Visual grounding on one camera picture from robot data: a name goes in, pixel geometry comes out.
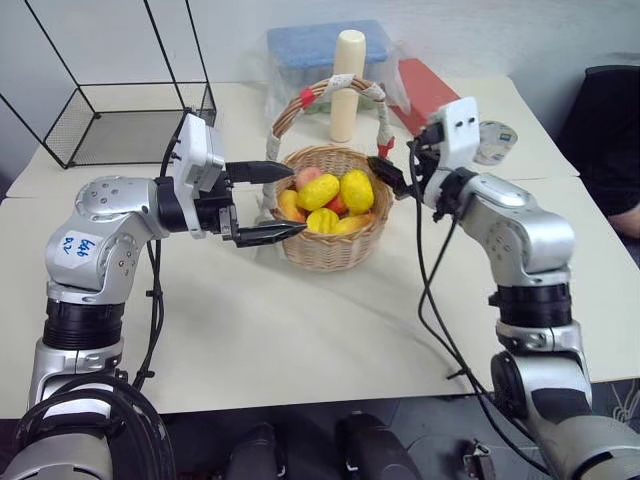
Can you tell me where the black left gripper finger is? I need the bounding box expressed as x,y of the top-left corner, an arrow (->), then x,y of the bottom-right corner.
227,159 -> 295,185
232,221 -> 307,249

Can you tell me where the red box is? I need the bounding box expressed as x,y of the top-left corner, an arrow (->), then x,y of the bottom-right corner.
388,58 -> 463,137

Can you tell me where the dark rounded shape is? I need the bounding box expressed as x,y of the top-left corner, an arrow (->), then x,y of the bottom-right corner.
333,411 -> 422,480
228,422 -> 282,480

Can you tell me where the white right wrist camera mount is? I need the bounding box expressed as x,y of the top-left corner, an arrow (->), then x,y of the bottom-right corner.
422,97 -> 481,209

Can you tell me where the cream cylindrical candle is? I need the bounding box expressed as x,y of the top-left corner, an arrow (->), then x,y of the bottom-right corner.
328,29 -> 368,144

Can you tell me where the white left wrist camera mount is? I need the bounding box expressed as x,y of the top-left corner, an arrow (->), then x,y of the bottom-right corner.
172,113 -> 228,239

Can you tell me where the person in black clothing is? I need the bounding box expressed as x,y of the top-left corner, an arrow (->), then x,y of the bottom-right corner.
556,64 -> 640,237

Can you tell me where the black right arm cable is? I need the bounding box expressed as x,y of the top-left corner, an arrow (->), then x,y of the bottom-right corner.
407,141 -> 554,475

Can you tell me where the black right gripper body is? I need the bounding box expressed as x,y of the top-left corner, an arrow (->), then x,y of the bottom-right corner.
409,122 -> 448,181

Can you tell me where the pink peach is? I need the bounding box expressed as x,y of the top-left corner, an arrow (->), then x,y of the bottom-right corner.
295,167 -> 325,192

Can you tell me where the yellow ridged star fruit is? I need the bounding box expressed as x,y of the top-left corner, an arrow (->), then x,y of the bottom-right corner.
305,207 -> 342,235

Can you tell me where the small dark metal bracket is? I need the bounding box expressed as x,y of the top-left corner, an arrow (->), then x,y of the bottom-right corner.
460,438 -> 495,480

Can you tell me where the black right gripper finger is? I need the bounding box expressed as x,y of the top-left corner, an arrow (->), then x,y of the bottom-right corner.
374,170 -> 415,201
367,156 -> 407,183

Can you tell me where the yellow bumpy lemon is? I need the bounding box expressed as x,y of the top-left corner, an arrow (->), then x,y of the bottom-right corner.
339,168 -> 375,213
296,173 -> 341,212

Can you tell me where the black wire rack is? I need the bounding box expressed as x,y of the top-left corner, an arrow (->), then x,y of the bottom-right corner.
0,0 -> 219,170

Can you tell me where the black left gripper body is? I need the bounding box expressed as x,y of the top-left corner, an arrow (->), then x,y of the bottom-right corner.
194,167 -> 242,242

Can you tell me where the wicker basket with handle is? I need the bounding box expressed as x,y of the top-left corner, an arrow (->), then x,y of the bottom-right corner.
263,73 -> 396,273

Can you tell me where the yellow orange mango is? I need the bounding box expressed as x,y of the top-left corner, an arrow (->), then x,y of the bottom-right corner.
331,212 -> 376,236

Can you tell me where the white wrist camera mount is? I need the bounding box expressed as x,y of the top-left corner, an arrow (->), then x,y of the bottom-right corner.
172,113 -> 228,239
422,97 -> 481,209

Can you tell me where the clear box with blue lid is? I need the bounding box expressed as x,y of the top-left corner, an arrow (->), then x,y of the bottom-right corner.
259,19 -> 404,117

